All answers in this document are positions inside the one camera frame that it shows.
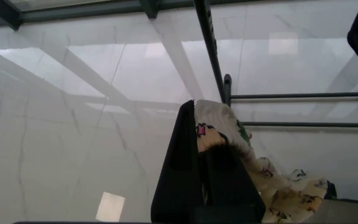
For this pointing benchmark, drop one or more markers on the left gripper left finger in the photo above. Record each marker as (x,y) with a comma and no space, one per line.
(179,186)

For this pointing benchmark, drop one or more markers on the black clothes rack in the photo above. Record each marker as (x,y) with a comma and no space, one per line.
(210,46)

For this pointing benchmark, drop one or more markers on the cream printed garment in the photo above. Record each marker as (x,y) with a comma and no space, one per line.
(216,118)

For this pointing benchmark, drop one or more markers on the window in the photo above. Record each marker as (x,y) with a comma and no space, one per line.
(73,12)

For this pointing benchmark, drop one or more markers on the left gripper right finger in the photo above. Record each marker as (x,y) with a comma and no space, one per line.
(228,186)

